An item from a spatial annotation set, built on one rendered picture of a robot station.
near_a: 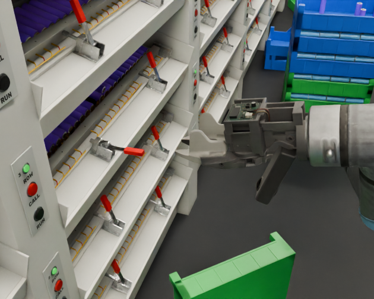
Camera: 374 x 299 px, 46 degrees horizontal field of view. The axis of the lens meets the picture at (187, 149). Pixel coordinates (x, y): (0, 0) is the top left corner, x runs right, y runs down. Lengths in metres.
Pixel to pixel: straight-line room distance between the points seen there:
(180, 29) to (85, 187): 0.52
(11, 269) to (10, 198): 0.12
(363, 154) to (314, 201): 0.94
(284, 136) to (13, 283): 0.43
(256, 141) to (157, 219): 0.62
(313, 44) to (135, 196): 0.88
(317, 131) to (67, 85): 0.35
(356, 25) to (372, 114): 0.98
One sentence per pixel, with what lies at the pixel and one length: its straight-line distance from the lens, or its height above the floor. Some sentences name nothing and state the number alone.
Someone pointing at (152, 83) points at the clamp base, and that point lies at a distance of 1.01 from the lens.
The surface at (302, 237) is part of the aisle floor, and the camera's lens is 1.44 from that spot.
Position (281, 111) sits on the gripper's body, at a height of 0.69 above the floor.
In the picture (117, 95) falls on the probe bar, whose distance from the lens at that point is 0.93.
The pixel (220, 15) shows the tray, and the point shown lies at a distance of 1.48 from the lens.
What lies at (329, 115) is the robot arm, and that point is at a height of 0.70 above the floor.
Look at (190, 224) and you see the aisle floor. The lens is 1.43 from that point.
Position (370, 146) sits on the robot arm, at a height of 0.68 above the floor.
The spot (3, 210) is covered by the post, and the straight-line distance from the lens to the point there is 0.57.
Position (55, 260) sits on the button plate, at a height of 0.51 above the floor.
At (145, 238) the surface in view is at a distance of 1.18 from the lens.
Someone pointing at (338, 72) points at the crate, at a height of 0.33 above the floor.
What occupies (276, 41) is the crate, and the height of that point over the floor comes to 0.08.
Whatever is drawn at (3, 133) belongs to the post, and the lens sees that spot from 0.53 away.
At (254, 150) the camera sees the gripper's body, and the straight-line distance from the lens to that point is 0.67.
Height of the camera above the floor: 1.03
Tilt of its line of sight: 36 degrees down
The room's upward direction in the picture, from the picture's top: straight up
